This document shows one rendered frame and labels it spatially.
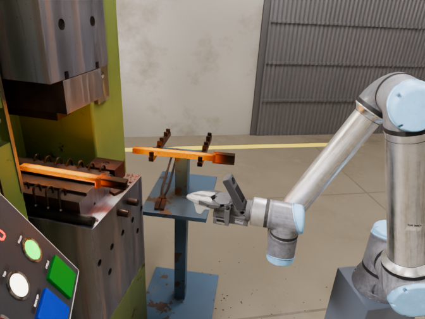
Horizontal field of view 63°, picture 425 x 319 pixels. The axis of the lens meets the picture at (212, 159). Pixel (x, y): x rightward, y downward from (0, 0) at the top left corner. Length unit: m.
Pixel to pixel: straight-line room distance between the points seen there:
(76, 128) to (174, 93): 2.73
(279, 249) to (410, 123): 0.52
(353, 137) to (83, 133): 1.01
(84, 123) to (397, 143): 1.11
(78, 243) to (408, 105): 1.03
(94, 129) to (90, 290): 0.61
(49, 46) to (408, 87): 0.88
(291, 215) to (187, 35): 3.19
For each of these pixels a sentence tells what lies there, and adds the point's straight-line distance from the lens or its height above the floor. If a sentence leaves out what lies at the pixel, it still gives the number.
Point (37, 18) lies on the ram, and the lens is 0.98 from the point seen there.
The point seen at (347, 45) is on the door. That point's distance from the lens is 4.64.
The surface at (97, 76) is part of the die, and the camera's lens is 1.19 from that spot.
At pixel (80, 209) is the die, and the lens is 1.20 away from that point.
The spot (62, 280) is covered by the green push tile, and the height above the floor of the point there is 1.01.
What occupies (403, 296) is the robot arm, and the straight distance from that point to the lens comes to 1.26.
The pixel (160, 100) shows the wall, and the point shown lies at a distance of 4.17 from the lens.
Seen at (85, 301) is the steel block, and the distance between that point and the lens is 1.41.
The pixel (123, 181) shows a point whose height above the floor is 1.01.
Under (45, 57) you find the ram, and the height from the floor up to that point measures 1.43.
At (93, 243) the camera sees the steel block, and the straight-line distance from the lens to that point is 1.20.
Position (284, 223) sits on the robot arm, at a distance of 1.09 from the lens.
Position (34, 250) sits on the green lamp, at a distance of 0.85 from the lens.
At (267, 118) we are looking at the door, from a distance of 4.44.
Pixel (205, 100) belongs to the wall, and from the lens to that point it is 4.22.
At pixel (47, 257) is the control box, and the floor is 1.05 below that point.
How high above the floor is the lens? 1.59
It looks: 25 degrees down
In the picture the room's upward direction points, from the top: 3 degrees clockwise
